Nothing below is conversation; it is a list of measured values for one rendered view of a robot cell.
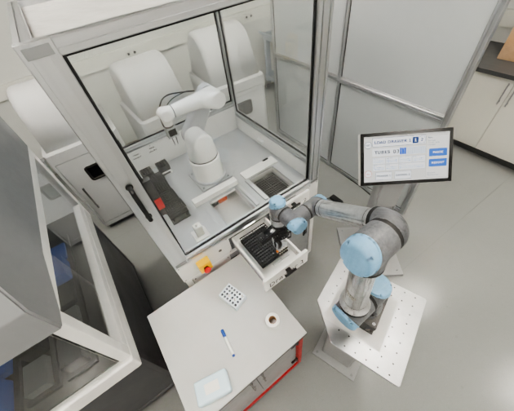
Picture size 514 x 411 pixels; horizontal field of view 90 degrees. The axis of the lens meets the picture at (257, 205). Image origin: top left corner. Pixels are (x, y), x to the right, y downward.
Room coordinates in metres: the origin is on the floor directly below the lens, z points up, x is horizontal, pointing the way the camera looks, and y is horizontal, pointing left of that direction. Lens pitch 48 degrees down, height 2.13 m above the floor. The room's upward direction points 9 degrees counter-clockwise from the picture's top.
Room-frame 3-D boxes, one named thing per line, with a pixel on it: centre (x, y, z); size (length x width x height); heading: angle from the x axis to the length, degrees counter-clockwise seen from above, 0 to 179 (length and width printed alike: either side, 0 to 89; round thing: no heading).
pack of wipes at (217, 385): (0.19, 0.32, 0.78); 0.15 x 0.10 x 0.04; 106
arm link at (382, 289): (0.41, -0.43, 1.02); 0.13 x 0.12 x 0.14; 120
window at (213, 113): (0.96, 0.04, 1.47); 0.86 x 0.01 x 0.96; 119
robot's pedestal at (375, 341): (0.42, -0.43, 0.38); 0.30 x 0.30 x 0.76; 47
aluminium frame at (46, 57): (1.36, 0.26, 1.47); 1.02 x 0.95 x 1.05; 119
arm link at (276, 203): (0.75, -0.09, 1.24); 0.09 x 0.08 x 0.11; 30
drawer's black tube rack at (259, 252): (0.81, 0.00, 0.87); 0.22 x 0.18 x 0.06; 29
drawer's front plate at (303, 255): (0.64, -0.10, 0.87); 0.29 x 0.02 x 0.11; 119
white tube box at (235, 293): (0.58, 0.21, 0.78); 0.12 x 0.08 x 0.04; 45
